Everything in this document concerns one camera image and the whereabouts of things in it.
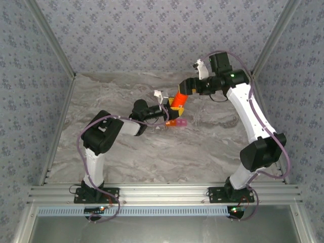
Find orange pill bottle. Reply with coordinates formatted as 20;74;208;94
170;91;189;112

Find orange and pink pill organizer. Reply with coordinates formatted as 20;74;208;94
165;118;188;128

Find small circuit board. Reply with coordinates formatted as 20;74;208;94
227;206;247;219
84;206;106;214

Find grey metal shelf panel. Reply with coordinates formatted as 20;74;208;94
15;205;314;243

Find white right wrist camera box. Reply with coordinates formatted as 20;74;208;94
192;59;210;80

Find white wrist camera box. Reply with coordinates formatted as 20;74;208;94
153;90;170;104
192;59;210;80

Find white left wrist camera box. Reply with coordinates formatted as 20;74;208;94
153;90;170;104

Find aluminium table side rail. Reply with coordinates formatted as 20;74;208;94
249;73;291;185
37;74;78;187

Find aluminium frame post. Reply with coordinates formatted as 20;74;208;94
25;0;76;79
250;0;302;79

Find aluminium mounting rail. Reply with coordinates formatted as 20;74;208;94
26;184;303;206

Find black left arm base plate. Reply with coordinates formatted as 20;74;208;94
73;186;120;205

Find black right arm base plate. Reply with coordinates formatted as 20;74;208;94
208;186;255;204

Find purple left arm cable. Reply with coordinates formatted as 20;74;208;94
76;105;171;224

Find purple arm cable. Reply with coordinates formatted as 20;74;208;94
76;105;171;224
204;50;292;222

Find grey slotted cable duct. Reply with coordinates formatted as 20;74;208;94
36;205;231;217

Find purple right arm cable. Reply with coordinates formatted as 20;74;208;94
204;50;292;222

